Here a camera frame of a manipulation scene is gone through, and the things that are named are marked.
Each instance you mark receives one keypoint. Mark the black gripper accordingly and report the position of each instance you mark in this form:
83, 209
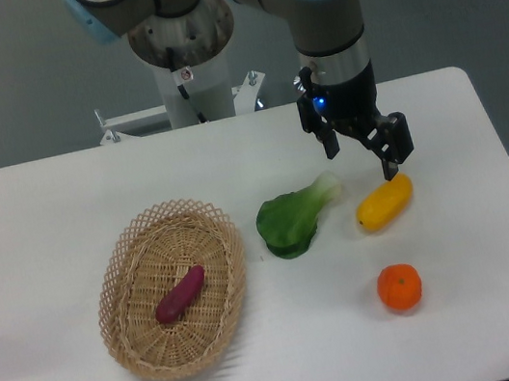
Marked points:
350, 108

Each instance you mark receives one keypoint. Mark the purple sweet potato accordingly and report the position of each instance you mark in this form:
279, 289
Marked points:
174, 304

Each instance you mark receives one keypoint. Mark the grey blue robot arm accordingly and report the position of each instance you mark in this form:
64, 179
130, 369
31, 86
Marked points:
328, 35

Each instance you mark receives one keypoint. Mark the woven wicker basket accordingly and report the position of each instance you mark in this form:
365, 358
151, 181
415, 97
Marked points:
153, 253

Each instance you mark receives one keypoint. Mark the yellow mango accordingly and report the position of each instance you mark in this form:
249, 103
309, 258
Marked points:
385, 203

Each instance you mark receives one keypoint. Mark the green bok choy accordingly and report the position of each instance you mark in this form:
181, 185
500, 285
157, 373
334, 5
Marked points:
288, 223

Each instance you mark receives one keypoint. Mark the orange tangerine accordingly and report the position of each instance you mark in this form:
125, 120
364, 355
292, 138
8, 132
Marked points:
399, 287

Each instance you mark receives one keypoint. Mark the white metal base frame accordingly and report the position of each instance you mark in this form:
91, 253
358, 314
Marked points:
156, 119

